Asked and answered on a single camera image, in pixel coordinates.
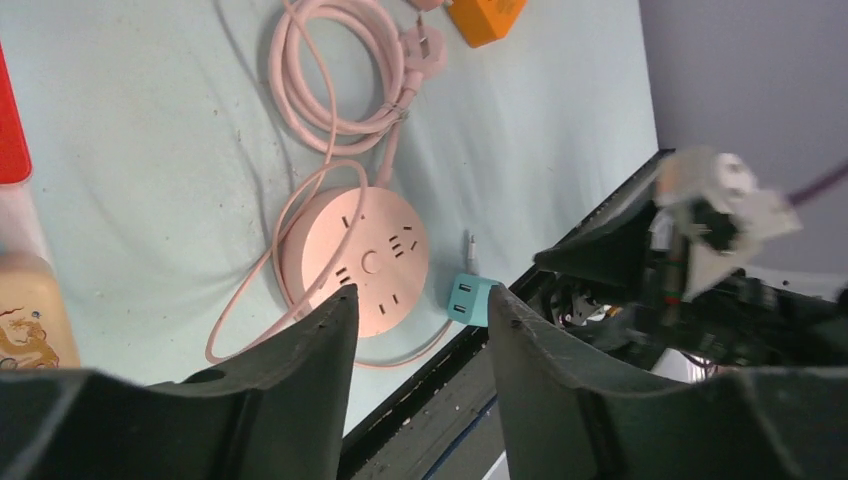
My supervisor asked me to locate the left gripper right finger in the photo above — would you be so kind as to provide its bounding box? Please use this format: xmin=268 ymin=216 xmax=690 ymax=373
xmin=488 ymin=286 xmax=847 ymax=479

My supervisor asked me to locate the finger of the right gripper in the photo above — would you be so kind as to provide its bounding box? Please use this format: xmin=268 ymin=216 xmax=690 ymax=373
xmin=533 ymin=200 xmax=658 ymax=304

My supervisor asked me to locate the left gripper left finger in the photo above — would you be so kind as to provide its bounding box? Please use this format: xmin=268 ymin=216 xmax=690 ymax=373
xmin=1 ymin=285 xmax=359 ymax=479

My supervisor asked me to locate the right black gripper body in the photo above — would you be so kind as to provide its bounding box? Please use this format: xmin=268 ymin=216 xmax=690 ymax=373
xmin=563 ymin=251 xmax=847 ymax=367

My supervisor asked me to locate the teal cube socket adapter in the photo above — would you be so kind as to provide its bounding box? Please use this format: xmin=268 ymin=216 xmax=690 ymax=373
xmin=446 ymin=273 xmax=498 ymax=328

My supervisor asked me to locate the pink round power strip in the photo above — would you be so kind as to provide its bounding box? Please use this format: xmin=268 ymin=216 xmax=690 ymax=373
xmin=281 ymin=187 xmax=429 ymax=338

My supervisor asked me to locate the beige cube plug adapter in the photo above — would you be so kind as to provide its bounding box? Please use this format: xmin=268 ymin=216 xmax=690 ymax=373
xmin=1 ymin=252 xmax=81 ymax=370

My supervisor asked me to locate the orange power strip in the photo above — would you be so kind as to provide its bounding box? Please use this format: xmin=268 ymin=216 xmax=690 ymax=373
xmin=447 ymin=0 xmax=527 ymax=48

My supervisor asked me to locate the white multicolour power strip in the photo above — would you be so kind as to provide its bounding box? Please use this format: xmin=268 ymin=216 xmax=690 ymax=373
xmin=1 ymin=182 xmax=53 ymax=265

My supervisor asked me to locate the red cube socket adapter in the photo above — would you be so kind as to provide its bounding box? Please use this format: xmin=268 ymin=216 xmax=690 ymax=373
xmin=0 ymin=52 xmax=33 ymax=186

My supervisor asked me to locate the small pink plug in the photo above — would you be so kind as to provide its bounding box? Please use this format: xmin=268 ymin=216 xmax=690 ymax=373
xmin=407 ymin=0 xmax=451 ymax=12

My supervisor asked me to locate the light green table mat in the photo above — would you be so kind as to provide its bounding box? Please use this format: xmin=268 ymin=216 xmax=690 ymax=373
xmin=1 ymin=1 xmax=658 ymax=428

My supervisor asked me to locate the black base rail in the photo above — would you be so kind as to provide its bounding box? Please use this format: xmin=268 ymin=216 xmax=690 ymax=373
xmin=337 ymin=327 xmax=496 ymax=479

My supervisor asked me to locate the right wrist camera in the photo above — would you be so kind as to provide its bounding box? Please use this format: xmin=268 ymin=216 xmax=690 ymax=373
xmin=654 ymin=147 xmax=802 ymax=302

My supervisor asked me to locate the pink coiled cable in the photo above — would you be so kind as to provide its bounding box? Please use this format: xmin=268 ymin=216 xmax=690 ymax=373
xmin=268 ymin=0 xmax=448 ymax=193

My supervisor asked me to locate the thin pink charging cable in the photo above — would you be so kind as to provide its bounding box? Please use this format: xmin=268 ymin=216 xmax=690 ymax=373
xmin=203 ymin=0 xmax=478 ymax=370

